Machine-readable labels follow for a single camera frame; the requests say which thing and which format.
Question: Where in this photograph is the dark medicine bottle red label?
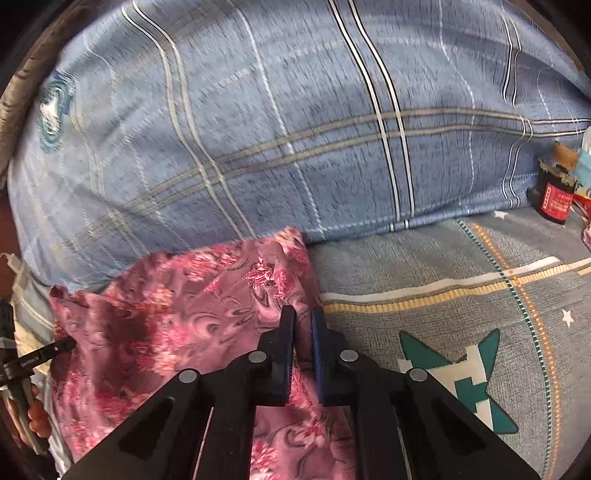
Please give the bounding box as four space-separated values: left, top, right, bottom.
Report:
537 160 577 225

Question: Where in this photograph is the grey patterned bed sheet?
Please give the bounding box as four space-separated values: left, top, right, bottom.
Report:
8 202 591 480

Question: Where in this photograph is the pink floral garment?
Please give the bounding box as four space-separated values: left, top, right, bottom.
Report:
49 227 355 479

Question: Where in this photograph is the blue plaid quilt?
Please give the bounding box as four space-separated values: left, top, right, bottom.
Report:
7 1 590 289

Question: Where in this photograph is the left hand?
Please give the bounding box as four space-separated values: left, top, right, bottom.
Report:
6 384 52 447

